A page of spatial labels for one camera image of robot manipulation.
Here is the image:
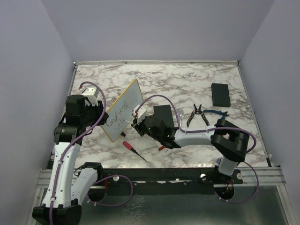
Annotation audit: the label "yellow framed whiteboard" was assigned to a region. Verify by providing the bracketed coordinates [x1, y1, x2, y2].
[101, 79, 143, 142]

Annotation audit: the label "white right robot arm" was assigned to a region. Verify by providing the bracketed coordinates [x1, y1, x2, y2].
[131, 115, 250, 183]

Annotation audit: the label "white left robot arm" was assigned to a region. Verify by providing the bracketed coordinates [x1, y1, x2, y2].
[32, 88, 108, 225]

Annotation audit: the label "black flat rectangular pad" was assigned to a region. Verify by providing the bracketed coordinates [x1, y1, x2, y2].
[153, 105, 174, 128]

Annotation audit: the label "silver open-end wrench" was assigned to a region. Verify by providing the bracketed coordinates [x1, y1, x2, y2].
[178, 112, 183, 126]

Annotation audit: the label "black rectangular box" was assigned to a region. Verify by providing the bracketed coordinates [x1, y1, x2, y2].
[211, 83, 231, 107]

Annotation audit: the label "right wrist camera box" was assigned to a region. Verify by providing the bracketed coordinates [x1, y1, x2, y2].
[132, 105, 147, 125]

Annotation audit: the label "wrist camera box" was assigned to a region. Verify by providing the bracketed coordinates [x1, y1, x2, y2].
[132, 105, 147, 125]
[82, 86, 99, 106]

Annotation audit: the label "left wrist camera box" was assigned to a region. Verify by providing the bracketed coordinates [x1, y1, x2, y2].
[82, 86, 99, 106]

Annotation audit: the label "red handled screwdriver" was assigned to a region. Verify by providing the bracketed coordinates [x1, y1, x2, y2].
[123, 141, 147, 162]

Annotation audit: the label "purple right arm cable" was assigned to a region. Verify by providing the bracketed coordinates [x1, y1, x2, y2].
[137, 94, 260, 203]

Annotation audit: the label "black handled pliers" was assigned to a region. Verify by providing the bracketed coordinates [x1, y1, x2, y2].
[187, 104, 210, 127]

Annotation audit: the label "blue handled pliers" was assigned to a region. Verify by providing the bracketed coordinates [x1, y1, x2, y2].
[203, 110, 229, 119]

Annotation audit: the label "black front mounting rail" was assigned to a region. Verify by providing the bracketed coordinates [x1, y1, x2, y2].
[76, 161, 235, 196]

